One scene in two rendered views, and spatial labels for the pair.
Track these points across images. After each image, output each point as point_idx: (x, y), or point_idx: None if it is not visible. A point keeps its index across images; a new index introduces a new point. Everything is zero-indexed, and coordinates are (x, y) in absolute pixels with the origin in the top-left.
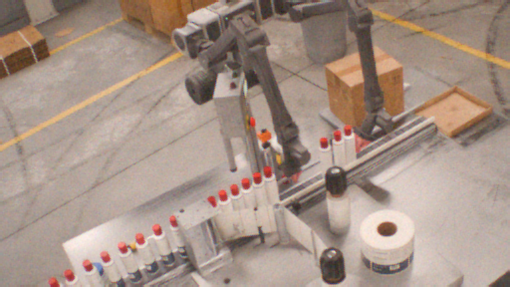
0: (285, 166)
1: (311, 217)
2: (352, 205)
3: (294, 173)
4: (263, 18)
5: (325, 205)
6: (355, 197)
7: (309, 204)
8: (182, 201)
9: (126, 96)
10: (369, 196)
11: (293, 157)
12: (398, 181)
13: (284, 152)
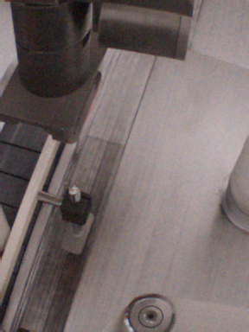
0: (37, 98)
1: (146, 219)
2: (222, 113)
3: (88, 108)
4: None
5: (149, 151)
6: (206, 84)
7: (73, 166)
8: None
9: None
10: (234, 67)
11: (127, 40)
12: (226, 3)
13: (43, 35)
